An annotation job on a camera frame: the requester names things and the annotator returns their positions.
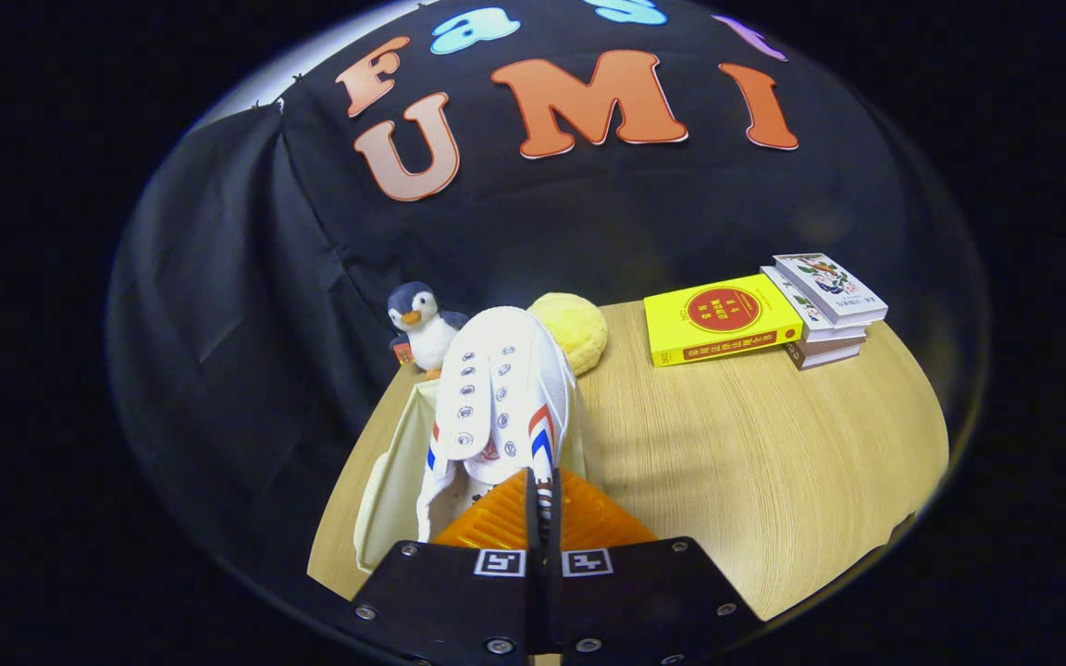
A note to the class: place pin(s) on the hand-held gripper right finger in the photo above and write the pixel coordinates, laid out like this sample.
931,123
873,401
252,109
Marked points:
644,601

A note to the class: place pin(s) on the brown spine book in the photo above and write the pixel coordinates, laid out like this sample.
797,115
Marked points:
824,354

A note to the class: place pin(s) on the beige fabric storage box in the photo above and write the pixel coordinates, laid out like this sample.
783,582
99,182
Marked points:
394,481

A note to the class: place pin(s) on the yellow round plush toy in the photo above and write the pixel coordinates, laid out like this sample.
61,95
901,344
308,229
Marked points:
579,328

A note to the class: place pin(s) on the white canvas shoe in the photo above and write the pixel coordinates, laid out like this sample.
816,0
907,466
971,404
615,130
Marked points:
505,388

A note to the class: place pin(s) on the penguin plush toy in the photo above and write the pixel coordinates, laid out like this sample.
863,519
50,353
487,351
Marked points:
427,333

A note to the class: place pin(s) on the white book with bird picture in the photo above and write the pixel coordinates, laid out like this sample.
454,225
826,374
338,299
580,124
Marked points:
829,287

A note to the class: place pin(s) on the yellow book with red circle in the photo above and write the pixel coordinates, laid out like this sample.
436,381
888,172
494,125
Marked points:
718,319

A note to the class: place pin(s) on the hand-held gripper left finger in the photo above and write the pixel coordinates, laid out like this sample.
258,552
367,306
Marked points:
440,601

